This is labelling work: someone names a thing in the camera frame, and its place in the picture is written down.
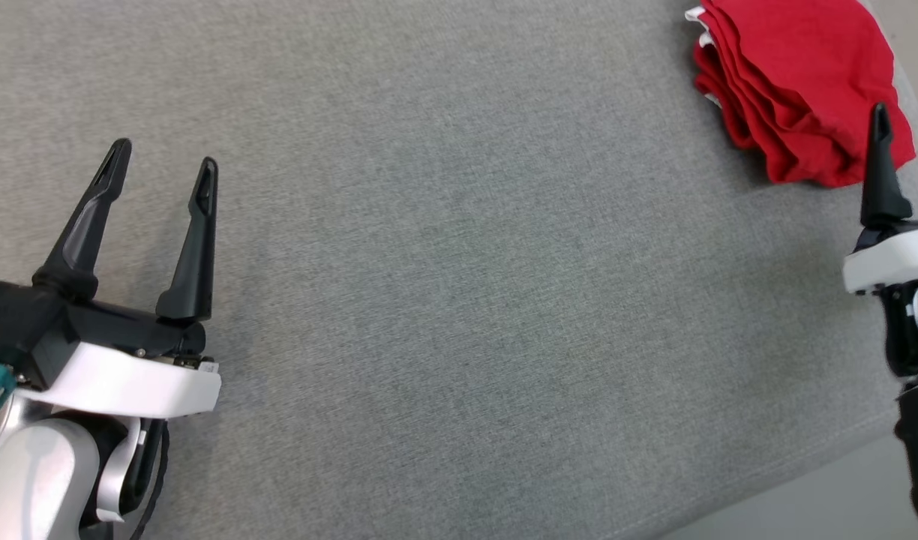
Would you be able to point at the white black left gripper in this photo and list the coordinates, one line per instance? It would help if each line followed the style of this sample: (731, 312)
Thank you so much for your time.
(144, 382)

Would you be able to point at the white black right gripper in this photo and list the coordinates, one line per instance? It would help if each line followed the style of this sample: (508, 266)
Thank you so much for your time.
(894, 262)

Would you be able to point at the stack of red clothes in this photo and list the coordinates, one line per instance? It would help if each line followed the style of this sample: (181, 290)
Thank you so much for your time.
(796, 67)

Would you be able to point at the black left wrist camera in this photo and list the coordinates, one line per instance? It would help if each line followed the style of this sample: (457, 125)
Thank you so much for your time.
(16, 322)

